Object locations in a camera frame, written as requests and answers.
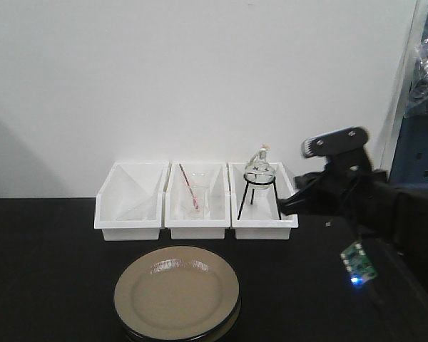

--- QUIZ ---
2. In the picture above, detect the right white storage bin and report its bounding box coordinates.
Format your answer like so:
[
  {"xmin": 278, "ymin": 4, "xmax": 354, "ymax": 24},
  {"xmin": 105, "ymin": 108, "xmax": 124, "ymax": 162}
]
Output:
[{"xmin": 228, "ymin": 162, "xmax": 299, "ymax": 240}]

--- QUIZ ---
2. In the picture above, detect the middle white storage bin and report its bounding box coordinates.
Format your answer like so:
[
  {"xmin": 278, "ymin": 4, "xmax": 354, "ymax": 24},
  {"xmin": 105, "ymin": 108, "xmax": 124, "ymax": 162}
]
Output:
[{"xmin": 164, "ymin": 161, "xmax": 231, "ymax": 240}]

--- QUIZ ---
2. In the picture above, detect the black lab sink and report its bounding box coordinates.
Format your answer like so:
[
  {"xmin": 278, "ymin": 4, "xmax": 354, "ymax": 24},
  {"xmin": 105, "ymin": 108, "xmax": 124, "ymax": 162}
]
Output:
[{"xmin": 365, "ymin": 239, "xmax": 428, "ymax": 341}]

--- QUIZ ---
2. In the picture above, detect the red glass stirring rod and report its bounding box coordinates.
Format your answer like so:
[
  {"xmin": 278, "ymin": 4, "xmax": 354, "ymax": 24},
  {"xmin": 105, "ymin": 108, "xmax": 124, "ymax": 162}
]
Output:
[{"xmin": 178, "ymin": 163, "xmax": 200, "ymax": 210}]

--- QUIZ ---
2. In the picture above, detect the clear glass beaker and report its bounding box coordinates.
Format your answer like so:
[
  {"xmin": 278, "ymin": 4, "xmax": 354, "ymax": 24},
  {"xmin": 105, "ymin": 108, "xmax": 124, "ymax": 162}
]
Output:
[{"xmin": 182, "ymin": 172, "xmax": 209, "ymax": 219}]

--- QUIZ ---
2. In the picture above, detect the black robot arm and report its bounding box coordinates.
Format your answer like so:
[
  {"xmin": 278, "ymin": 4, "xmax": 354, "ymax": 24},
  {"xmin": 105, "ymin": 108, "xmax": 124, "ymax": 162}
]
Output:
[{"xmin": 277, "ymin": 147, "xmax": 428, "ymax": 262}]

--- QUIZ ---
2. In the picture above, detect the blue pegboard drying rack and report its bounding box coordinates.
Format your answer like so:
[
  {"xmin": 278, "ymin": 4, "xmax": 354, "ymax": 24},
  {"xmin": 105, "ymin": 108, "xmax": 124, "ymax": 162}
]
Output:
[{"xmin": 388, "ymin": 0, "xmax": 428, "ymax": 193}]

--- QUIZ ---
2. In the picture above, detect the left white storage bin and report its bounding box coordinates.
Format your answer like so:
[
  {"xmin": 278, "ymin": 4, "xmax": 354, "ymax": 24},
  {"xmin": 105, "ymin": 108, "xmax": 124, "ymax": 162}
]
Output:
[{"xmin": 94, "ymin": 162, "xmax": 169, "ymax": 242}]

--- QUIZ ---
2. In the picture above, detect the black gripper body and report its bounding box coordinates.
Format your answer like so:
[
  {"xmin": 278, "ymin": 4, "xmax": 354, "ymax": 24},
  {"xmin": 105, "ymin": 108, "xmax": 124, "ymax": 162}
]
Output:
[{"xmin": 277, "ymin": 146, "xmax": 387, "ymax": 219}]

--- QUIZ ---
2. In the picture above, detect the black wire tripod stand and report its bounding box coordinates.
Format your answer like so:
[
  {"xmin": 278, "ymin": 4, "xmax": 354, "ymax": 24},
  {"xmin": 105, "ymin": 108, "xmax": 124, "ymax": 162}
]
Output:
[{"xmin": 237, "ymin": 172, "xmax": 282, "ymax": 221}]

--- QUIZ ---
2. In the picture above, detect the glass flask with stopper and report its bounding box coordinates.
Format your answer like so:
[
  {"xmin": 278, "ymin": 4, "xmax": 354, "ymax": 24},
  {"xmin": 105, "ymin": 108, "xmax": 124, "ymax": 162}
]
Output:
[{"xmin": 245, "ymin": 145, "xmax": 275, "ymax": 190}]

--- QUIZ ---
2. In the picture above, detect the white storage bin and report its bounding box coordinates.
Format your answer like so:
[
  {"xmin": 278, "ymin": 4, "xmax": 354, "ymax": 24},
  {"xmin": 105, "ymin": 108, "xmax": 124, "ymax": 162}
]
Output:
[
  {"xmin": 164, "ymin": 161, "xmax": 231, "ymax": 240},
  {"xmin": 228, "ymin": 162, "xmax": 299, "ymax": 240},
  {"xmin": 94, "ymin": 162, "xmax": 169, "ymax": 242}
]

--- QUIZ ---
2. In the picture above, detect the green circuit board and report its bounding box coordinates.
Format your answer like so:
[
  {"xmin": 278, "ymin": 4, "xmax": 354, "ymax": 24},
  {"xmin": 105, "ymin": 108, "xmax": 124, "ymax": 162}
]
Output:
[{"xmin": 340, "ymin": 242, "xmax": 377, "ymax": 286}]

